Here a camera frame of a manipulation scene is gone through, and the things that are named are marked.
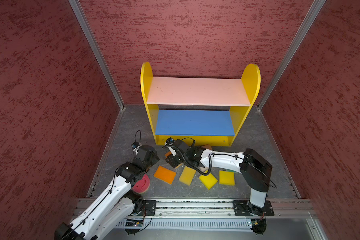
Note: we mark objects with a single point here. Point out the peach orange sponge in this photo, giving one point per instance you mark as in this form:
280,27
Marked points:
209,147

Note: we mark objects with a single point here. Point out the left circuit board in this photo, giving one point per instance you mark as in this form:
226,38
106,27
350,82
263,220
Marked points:
131,223

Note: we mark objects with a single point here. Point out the bright yellow square sponge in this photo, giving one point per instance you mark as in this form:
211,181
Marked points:
226,178

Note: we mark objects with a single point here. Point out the yellow shelf with coloured boards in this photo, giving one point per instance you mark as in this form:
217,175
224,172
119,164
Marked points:
207,111

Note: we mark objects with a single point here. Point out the right circuit board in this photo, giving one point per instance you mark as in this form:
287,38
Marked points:
257,223

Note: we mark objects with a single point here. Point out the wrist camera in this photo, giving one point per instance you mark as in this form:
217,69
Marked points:
135,146
170,141

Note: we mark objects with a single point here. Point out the circuit board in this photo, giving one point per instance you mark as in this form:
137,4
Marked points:
131,223
257,223

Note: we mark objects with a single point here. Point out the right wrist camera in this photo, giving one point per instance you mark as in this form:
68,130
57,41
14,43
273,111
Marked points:
170,141

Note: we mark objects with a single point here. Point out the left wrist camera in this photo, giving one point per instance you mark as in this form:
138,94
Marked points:
135,146

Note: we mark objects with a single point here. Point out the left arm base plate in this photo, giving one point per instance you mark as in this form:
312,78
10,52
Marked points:
147,207

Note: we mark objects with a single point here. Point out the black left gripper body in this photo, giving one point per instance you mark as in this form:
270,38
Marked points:
154,159

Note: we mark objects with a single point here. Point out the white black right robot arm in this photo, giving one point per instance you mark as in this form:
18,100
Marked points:
254,168

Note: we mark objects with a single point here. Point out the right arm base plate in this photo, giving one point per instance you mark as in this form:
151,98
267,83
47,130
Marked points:
243,208

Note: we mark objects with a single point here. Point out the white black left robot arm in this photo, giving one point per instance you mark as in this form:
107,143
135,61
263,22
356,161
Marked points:
115,203

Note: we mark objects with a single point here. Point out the orange sponge lower left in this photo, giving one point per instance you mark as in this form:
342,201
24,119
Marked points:
165,175

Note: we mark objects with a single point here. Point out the orange sponge upper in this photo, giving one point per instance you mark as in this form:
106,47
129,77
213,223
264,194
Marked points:
168,154

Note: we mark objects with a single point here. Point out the bright yellow diamond sponge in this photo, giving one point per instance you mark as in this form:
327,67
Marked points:
208,181

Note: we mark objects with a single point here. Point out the pale yellow sponge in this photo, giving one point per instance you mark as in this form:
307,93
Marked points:
187,176

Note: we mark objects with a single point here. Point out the round pink smiley sponge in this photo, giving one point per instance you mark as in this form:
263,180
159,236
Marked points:
142,186

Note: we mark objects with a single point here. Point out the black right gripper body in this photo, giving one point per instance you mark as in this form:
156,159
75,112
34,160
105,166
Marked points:
177,159

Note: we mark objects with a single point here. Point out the aluminium mounting rail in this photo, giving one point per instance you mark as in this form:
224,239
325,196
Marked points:
225,208

